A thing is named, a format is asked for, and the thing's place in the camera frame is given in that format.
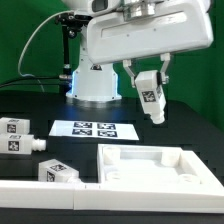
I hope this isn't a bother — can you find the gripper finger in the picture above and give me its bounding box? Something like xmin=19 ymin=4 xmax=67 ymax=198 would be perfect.
xmin=123 ymin=60 xmax=136 ymax=88
xmin=160 ymin=53 xmax=171 ymax=84

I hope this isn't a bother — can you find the black camera stand pole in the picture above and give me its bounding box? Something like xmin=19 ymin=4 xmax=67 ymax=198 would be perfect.
xmin=55 ymin=13 xmax=81 ymax=95

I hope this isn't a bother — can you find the black cable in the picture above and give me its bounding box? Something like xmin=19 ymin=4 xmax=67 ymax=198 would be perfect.
xmin=0 ymin=75 xmax=68 ymax=90

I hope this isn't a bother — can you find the grey cable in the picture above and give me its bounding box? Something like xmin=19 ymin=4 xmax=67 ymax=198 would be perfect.
xmin=17 ymin=9 xmax=73 ymax=93

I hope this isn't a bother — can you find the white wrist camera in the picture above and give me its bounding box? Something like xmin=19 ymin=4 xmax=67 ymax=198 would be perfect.
xmin=87 ymin=0 xmax=122 ymax=16

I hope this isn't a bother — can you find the white square tabletop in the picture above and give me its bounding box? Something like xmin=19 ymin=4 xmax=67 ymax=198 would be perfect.
xmin=97 ymin=144 xmax=215 ymax=185

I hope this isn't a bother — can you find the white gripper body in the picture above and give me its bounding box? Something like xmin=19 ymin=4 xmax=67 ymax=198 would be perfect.
xmin=87 ymin=0 xmax=213 ymax=64

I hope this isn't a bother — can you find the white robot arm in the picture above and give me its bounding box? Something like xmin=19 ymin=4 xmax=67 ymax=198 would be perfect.
xmin=61 ymin=0 xmax=213 ymax=112

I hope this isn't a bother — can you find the white fiducial tag sheet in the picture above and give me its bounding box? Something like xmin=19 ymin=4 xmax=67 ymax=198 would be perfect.
xmin=49 ymin=120 xmax=139 ymax=140

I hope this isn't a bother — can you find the white L-shaped obstacle fence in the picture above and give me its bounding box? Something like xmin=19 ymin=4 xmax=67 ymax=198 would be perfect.
xmin=0 ymin=150 xmax=224 ymax=214

